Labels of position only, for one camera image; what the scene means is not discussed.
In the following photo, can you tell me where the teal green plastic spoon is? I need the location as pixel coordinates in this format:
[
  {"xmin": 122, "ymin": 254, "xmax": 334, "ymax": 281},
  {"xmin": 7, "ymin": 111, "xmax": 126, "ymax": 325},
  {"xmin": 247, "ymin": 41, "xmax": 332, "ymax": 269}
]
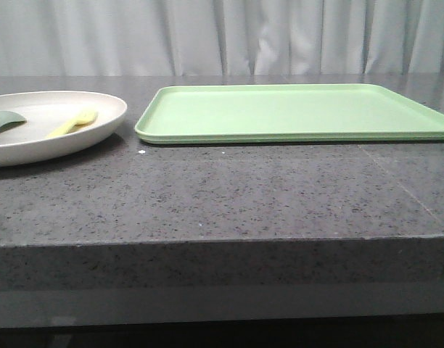
[{"xmin": 0, "ymin": 111, "xmax": 27, "ymax": 133}]

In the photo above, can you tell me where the beige round plate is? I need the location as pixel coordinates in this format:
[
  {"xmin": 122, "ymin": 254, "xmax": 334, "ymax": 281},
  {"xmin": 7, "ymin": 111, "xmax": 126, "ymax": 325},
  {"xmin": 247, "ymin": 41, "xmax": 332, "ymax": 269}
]
[{"xmin": 0, "ymin": 91, "xmax": 127, "ymax": 167}]

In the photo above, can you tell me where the light green plastic tray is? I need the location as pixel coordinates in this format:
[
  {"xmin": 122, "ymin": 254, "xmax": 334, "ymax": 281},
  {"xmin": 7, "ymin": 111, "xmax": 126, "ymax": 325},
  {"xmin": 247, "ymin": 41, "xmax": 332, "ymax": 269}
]
[{"xmin": 134, "ymin": 83, "xmax": 444, "ymax": 144}]

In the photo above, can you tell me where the yellow plastic fork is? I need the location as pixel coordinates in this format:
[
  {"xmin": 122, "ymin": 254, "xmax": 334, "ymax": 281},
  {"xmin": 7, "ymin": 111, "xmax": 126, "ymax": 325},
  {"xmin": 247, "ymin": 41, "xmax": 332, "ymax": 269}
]
[{"xmin": 46, "ymin": 109, "xmax": 98, "ymax": 138}]

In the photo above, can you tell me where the grey pleated curtain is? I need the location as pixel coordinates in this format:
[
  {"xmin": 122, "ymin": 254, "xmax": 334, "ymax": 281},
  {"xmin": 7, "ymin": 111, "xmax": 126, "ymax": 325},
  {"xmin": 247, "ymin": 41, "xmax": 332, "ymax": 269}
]
[{"xmin": 0, "ymin": 1, "xmax": 444, "ymax": 76}]

